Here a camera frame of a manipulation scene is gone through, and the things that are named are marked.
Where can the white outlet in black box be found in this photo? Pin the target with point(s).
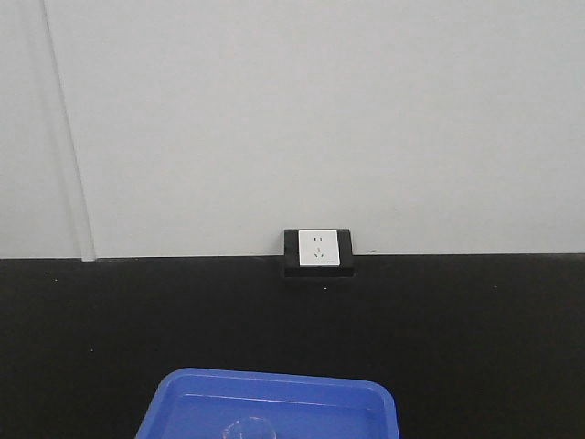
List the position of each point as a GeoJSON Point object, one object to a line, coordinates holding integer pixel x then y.
{"type": "Point", "coordinates": [319, 253]}

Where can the white wall trunking strip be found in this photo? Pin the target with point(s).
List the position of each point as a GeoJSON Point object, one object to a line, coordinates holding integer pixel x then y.
{"type": "Point", "coordinates": [68, 162]}

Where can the clear glass beaker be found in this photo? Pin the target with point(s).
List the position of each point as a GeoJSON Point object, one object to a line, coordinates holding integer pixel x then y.
{"type": "Point", "coordinates": [251, 427]}

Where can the blue plastic tray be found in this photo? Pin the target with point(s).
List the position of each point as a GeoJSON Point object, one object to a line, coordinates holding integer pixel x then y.
{"type": "Point", "coordinates": [200, 403]}

